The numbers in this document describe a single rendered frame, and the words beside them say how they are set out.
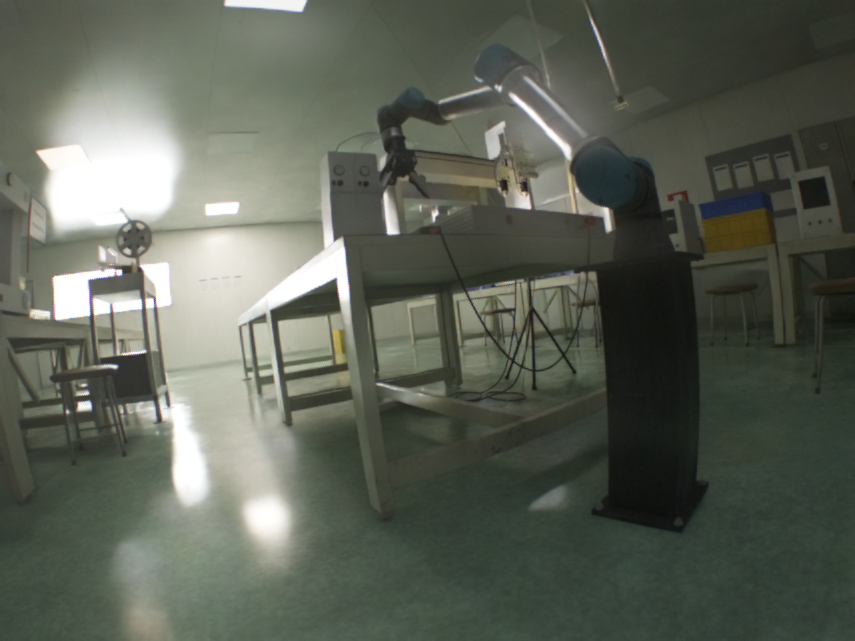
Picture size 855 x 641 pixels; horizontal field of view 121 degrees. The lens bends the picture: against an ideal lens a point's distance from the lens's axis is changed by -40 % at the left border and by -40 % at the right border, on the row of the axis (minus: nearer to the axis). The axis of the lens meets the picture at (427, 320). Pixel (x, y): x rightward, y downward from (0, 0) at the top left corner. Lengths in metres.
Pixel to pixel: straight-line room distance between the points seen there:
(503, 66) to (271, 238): 7.96
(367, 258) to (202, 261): 7.61
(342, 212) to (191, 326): 7.01
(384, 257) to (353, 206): 0.62
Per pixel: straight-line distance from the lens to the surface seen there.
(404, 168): 1.29
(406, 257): 1.06
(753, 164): 5.34
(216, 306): 8.42
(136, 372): 3.18
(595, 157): 0.83
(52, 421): 3.32
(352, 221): 1.60
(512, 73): 1.02
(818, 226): 3.51
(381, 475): 1.06
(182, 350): 8.42
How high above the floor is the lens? 0.54
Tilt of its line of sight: 1 degrees down
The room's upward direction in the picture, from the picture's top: 7 degrees counter-clockwise
